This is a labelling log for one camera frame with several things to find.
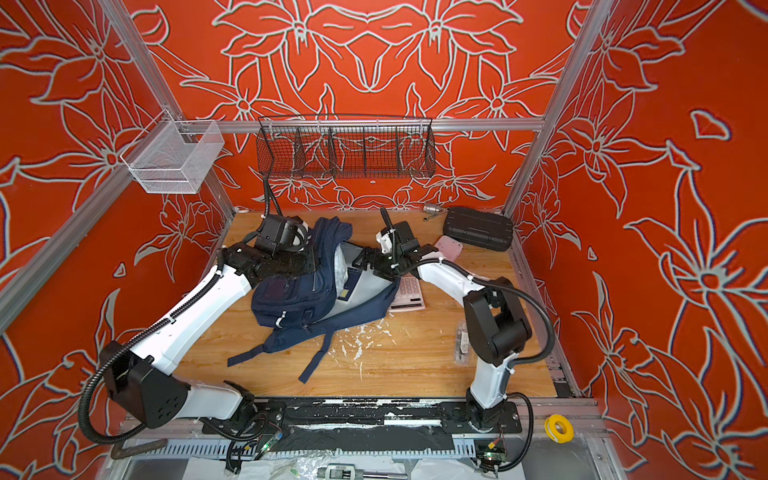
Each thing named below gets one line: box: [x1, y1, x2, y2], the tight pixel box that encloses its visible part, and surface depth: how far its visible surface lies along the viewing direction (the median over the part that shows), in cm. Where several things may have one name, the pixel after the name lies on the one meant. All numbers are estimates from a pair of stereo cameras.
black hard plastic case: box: [444, 206, 513, 251], surface depth 108 cm
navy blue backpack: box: [227, 217, 401, 383], surface depth 85 cm
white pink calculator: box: [388, 272, 425, 313], surface depth 94 cm
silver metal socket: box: [423, 203, 444, 215], surface depth 120 cm
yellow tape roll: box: [544, 414, 575, 444], surface depth 72 cm
